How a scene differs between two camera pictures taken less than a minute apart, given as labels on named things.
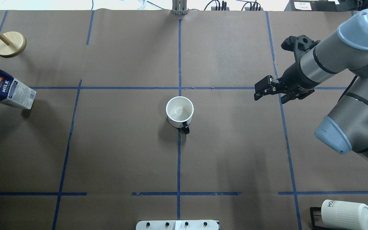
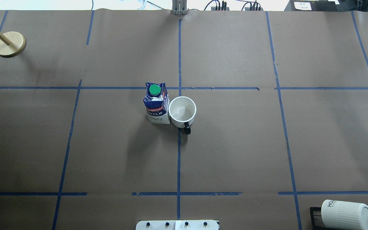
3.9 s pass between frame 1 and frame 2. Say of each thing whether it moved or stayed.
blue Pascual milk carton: moved
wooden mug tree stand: stayed
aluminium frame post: stayed
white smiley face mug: stayed
